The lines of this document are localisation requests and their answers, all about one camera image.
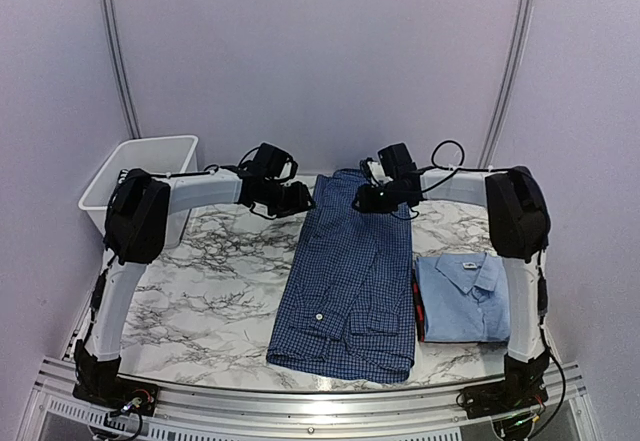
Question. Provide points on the dark blue checked shirt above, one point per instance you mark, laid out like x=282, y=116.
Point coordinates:
x=347, y=309

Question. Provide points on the black white checked shirt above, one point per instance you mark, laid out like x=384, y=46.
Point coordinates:
x=122, y=176

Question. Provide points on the aluminium front frame rail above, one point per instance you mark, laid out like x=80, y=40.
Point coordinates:
x=186, y=412

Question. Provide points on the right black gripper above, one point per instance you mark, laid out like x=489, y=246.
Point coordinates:
x=367, y=202

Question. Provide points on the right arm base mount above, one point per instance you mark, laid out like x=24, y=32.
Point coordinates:
x=522, y=387

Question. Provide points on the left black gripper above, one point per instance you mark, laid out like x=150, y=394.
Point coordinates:
x=298, y=204

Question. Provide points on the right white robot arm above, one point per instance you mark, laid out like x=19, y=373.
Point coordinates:
x=519, y=225

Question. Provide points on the light blue folded shirt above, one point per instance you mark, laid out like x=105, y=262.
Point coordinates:
x=464, y=297

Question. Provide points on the red black plaid folded shirt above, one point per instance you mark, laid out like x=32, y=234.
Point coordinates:
x=420, y=315

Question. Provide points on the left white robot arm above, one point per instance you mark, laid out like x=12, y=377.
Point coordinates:
x=135, y=231

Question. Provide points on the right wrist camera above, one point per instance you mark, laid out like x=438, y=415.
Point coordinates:
x=373, y=172

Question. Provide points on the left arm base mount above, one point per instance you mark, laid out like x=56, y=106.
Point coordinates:
x=115, y=391

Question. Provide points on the right corner wall post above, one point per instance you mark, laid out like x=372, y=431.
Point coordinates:
x=515, y=54

